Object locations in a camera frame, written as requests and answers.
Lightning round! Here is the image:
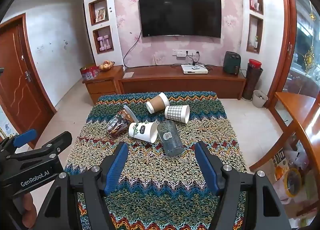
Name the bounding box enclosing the black flat television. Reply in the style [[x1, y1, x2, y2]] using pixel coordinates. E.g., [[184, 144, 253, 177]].
[[138, 0, 222, 38]]

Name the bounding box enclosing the white set-top box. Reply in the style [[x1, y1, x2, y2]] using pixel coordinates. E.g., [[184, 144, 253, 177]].
[[181, 64, 209, 74]]

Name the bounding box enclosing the tall dark bin red lid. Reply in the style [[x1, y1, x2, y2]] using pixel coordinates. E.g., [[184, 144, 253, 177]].
[[242, 59, 263, 101]]

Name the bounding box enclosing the dark green air fryer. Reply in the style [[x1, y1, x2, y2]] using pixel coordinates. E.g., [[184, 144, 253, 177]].
[[223, 51, 242, 75]]

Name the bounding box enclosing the printed cardboard box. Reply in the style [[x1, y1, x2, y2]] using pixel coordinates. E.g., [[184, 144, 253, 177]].
[[271, 149, 288, 180]]

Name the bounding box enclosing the wooden framed glass door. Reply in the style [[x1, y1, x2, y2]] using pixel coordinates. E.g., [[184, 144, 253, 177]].
[[265, 0, 320, 110]]

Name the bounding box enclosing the bowl of fruit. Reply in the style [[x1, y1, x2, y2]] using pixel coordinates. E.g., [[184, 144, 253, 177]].
[[98, 61, 115, 72]]

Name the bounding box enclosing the white wall socket strip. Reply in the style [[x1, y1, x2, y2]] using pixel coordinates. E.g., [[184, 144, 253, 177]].
[[173, 49, 197, 58]]

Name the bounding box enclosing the long wooden television cabinet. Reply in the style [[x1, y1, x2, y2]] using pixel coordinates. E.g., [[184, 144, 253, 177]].
[[117, 64, 247, 100]]

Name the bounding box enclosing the clear plastic cup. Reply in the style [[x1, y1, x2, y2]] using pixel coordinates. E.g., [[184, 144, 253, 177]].
[[157, 120, 185, 157]]

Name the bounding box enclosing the white leaf print paper cup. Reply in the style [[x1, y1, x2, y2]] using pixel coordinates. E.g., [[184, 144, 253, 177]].
[[128, 121, 158, 143]]

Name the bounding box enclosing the brown wooden door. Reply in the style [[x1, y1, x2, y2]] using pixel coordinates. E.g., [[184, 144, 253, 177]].
[[0, 13, 57, 149]]

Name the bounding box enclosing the grey checked paper cup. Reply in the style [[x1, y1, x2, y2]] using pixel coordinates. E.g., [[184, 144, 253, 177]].
[[164, 104, 190, 124]]

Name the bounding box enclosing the white waste bin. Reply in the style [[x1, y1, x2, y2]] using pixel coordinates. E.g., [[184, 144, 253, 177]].
[[252, 90, 269, 108]]

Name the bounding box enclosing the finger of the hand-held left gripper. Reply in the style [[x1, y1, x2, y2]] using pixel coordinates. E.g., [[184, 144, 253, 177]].
[[5, 131, 73, 163], [0, 129, 36, 156]]

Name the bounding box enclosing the small wooden drawer cabinet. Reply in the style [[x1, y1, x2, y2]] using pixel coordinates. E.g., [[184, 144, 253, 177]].
[[82, 65, 125, 104]]

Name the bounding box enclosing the framed photo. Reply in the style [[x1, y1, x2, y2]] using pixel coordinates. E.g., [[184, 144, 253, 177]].
[[96, 8, 107, 22]]

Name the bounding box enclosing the red printed tin box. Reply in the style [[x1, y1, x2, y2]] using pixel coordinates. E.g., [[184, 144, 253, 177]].
[[80, 64, 99, 80]]

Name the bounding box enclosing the person's left hand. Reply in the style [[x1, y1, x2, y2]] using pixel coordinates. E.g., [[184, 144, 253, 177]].
[[14, 191, 35, 217]]

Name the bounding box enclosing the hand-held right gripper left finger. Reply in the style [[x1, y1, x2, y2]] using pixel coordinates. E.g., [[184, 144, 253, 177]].
[[35, 142, 129, 230]]

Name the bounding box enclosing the brown paper cup white lid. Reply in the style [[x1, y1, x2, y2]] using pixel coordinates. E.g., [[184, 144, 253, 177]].
[[146, 92, 170, 114]]

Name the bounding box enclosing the wooden side table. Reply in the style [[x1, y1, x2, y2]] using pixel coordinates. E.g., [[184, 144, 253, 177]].
[[250, 92, 320, 225]]

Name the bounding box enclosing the colourful zigzag knitted blanket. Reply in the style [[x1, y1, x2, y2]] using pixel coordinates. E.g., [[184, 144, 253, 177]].
[[64, 91, 248, 230]]

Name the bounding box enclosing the dark printed cup clear lid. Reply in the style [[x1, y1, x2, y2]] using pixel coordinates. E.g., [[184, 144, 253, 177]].
[[105, 105, 139, 137]]

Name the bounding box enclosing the yellow rimmed round container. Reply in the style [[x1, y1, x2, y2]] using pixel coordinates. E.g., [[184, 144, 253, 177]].
[[285, 168, 303, 197]]

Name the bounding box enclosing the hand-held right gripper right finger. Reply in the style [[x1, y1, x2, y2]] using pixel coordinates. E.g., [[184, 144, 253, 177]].
[[194, 141, 293, 230]]

